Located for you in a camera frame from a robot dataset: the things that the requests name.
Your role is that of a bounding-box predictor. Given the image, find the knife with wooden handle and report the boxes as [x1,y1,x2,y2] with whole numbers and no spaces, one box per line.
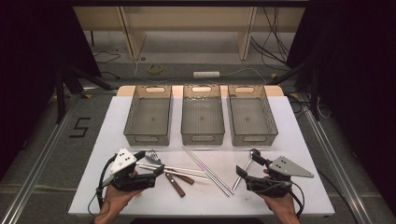
[155,161,187,199]

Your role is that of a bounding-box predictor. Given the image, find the thin black cable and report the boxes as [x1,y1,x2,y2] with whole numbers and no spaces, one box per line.
[288,94,312,119]
[92,50,121,65]
[99,70,121,80]

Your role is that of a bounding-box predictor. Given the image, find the bundle of black cables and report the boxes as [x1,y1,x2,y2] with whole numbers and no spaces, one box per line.
[249,6,291,68]

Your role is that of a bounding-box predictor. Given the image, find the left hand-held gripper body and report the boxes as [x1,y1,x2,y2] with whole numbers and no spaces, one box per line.
[101,147,157,192]

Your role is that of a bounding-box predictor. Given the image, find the light wooden desk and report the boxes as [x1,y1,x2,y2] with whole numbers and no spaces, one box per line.
[73,6,306,62]

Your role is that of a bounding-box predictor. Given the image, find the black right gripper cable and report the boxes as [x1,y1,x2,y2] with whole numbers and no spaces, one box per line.
[261,176,306,218]

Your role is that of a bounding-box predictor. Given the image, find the fork with wooden handle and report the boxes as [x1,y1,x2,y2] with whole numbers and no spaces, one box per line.
[145,149,195,186]

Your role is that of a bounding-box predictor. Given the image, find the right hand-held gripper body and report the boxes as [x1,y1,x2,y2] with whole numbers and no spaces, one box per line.
[246,156,315,199]

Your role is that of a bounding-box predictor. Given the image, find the yellow tape roll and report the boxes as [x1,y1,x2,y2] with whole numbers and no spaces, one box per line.
[147,63,164,76]

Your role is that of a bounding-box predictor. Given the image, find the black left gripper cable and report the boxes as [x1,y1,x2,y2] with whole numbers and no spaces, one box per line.
[88,153,119,217]

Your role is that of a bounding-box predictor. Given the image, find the black metal stand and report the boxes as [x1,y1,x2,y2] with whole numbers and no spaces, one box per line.
[54,63,114,125]
[266,59,321,121]

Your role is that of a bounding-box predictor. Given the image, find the aluminium rail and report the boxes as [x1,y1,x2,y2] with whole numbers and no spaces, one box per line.
[0,99,78,224]
[302,105,373,224]
[81,87,119,95]

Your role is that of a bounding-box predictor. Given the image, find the black curtain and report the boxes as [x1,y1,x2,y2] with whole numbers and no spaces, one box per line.
[0,0,102,181]
[286,0,396,216]

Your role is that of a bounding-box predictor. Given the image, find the person's left hand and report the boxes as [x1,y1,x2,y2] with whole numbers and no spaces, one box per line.
[99,186,143,216]

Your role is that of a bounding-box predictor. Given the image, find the white power strip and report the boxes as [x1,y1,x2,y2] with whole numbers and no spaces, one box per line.
[192,70,221,79]

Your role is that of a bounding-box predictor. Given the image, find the person's right hand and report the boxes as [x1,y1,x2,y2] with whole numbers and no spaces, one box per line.
[258,189,300,218]

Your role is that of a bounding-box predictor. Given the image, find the smoky transparent plastic bin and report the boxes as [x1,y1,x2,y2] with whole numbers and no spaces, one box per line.
[180,83,226,147]
[227,84,279,147]
[122,84,174,147]

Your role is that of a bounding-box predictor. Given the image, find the thick black cable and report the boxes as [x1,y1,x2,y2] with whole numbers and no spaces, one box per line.
[317,169,360,224]

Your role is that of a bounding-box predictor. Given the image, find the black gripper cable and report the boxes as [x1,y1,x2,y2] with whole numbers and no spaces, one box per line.
[88,153,119,217]
[261,176,306,218]

